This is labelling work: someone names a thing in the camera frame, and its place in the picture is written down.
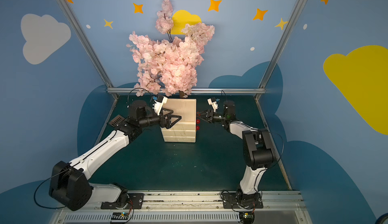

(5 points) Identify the white three-drawer cabinet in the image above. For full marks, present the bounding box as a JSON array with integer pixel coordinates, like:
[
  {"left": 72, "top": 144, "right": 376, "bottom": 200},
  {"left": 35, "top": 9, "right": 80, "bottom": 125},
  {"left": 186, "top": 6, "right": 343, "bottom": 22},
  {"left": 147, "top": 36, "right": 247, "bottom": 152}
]
[{"left": 161, "top": 98, "right": 197, "bottom": 143}]

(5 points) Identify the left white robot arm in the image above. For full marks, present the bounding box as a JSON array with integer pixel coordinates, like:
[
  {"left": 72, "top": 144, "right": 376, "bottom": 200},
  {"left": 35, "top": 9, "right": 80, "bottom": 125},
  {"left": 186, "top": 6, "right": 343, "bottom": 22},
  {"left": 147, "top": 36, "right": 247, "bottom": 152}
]
[{"left": 47, "top": 95, "right": 182, "bottom": 211}]

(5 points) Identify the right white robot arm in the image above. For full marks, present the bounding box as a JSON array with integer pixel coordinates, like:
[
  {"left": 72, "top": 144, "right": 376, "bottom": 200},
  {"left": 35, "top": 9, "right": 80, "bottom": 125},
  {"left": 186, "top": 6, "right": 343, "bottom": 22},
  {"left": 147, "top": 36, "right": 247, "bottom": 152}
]
[{"left": 197, "top": 97, "right": 280, "bottom": 210}]

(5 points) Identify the pink cherry blossom tree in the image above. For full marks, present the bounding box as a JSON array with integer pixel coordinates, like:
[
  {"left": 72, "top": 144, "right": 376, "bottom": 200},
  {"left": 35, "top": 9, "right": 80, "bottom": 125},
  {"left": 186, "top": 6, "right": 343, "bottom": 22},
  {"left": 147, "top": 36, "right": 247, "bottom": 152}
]
[{"left": 127, "top": 0, "right": 215, "bottom": 97}]

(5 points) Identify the green circuit board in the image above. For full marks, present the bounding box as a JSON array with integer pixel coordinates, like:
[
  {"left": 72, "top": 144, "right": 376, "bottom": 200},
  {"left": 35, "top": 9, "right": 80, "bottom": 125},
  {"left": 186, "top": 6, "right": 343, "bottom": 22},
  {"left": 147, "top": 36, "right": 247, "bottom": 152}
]
[{"left": 110, "top": 212, "right": 129, "bottom": 223}]

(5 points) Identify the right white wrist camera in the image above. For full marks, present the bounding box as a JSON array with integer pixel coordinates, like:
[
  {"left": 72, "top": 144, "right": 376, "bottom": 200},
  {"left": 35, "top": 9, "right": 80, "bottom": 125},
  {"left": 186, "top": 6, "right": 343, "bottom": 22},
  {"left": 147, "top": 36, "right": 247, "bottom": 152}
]
[{"left": 207, "top": 97, "right": 219, "bottom": 112}]

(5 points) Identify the rear aluminium frame bar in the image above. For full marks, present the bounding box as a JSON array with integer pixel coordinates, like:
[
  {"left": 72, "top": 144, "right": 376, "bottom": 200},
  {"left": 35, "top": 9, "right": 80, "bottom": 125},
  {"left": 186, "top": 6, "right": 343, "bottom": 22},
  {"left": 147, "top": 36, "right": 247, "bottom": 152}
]
[{"left": 107, "top": 87, "right": 266, "bottom": 95}]

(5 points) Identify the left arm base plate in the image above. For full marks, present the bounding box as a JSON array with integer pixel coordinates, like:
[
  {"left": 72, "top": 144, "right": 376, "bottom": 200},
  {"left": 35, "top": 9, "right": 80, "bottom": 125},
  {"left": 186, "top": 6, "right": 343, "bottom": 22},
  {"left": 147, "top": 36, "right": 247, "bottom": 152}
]
[{"left": 101, "top": 193, "right": 144, "bottom": 210}]

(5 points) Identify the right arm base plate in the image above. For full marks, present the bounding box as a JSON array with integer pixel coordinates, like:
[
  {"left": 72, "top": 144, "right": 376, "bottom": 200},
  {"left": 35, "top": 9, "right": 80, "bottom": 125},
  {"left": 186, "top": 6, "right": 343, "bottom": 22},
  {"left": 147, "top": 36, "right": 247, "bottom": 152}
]
[{"left": 220, "top": 192, "right": 263, "bottom": 210}]

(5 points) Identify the aluminium mounting rail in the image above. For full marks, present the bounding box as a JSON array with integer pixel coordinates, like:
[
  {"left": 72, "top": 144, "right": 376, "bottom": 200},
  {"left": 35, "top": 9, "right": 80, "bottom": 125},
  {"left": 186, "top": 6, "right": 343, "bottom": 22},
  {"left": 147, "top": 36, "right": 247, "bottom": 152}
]
[{"left": 50, "top": 191, "right": 312, "bottom": 224}]

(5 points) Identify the left aluminium frame post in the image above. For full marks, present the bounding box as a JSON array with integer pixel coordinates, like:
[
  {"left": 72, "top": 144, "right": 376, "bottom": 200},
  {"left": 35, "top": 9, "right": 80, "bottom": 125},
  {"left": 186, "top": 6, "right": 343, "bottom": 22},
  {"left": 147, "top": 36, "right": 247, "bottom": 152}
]
[{"left": 56, "top": 0, "right": 113, "bottom": 88}]

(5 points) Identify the aluminium frame post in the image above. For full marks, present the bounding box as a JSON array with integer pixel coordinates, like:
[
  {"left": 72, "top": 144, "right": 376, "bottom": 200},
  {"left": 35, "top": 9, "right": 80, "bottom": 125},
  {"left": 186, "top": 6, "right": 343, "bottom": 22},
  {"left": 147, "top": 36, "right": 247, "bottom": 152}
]
[
  {"left": 258, "top": 0, "right": 308, "bottom": 91},
  {"left": 56, "top": 0, "right": 113, "bottom": 88}
]

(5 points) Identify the right aluminium frame post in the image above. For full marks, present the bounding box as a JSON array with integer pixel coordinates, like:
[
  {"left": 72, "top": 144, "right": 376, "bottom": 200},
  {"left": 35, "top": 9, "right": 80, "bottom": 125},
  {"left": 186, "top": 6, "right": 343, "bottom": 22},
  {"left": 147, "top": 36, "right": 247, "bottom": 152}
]
[{"left": 258, "top": 0, "right": 308, "bottom": 91}]

